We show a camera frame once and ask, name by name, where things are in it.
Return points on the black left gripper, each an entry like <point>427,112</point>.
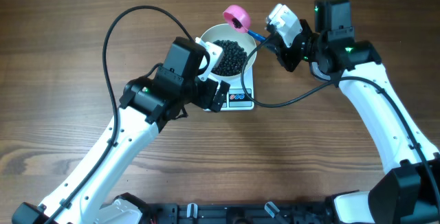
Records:
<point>216,96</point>

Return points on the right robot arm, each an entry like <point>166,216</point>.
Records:
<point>409,190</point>

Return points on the pink scoop blue handle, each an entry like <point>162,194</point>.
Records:
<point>237,18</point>

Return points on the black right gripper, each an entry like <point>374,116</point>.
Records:
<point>280,53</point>

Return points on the black beans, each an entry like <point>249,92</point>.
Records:
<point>233,58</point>

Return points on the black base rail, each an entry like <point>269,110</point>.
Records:
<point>240,213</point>

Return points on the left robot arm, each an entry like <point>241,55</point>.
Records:
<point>146,106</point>

